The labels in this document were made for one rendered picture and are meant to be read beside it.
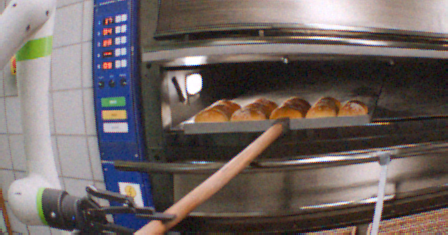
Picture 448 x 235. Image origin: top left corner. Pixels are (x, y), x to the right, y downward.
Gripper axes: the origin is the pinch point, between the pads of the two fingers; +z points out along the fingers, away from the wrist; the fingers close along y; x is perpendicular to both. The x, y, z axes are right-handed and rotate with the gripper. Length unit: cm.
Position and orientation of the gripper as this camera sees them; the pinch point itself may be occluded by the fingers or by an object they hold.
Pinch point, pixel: (157, 225)
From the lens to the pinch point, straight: 134.4
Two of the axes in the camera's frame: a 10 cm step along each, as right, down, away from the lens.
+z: 9.6, -0.4, -2.7
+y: 0.8, 9.9, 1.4
